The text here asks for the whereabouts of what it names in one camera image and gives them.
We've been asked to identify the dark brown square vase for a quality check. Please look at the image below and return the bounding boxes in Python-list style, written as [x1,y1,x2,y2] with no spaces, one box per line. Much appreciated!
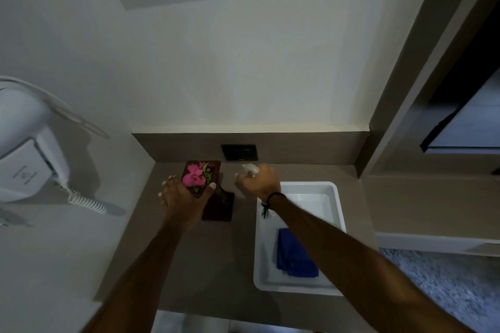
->
[182,160,235,222]

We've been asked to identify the black wall socket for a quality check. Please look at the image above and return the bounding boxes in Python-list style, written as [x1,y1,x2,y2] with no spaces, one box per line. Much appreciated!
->
[221,144,258,162]

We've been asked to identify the white wall hair dryer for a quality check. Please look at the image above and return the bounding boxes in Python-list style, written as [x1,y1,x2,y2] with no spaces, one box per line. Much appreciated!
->
[0,75,111,228]

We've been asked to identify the person's left forearm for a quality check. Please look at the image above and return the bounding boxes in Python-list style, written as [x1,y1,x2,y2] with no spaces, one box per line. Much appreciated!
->
[83,220,204,333]

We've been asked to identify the pink artificial flowers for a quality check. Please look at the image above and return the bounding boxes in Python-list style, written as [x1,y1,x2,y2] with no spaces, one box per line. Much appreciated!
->
[182,161,213,194]

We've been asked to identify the person's left hand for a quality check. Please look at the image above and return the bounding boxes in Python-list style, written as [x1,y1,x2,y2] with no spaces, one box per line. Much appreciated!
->
[158,175,217,233]

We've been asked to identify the white coiled cord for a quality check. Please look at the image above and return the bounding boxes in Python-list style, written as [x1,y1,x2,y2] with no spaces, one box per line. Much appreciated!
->
[59,180,108,215]

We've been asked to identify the blue folded cloth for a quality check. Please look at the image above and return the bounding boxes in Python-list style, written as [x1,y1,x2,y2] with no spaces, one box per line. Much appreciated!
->
[277,228,319,278]

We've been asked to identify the white rectangular tray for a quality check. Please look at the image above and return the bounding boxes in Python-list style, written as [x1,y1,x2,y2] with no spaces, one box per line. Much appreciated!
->
[253,181,348,297]

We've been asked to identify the black wrist band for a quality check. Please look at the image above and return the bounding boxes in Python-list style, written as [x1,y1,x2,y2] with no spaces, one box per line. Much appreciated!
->
[260,192,287,220]

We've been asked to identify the beige shelf unit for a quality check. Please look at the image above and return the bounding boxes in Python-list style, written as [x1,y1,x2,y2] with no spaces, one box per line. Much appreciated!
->
[359,0,500,258]

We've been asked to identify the person's right hand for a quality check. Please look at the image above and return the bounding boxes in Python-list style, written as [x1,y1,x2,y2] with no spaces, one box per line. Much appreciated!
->
[234,164,282,202]

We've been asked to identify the person's right forearm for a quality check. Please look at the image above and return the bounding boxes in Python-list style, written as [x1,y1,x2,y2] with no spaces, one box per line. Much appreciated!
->
[269,194,480,333]

